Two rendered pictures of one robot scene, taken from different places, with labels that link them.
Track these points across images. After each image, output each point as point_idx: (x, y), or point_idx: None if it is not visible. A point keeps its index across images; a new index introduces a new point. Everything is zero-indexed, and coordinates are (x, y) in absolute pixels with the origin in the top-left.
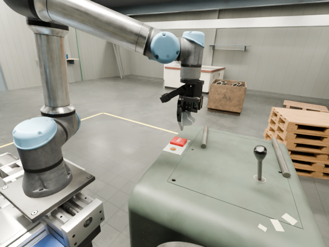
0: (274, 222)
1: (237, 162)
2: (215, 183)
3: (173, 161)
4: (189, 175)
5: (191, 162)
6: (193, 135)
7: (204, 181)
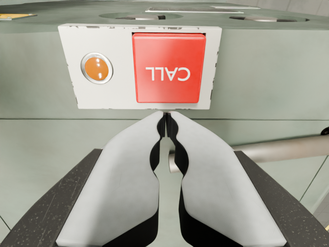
0: None
1: None
2: (31, 200)
3: (20, 100)
4: (8, 157)
5: (63, 148)
6: (265, 105)
7: (18, 185)
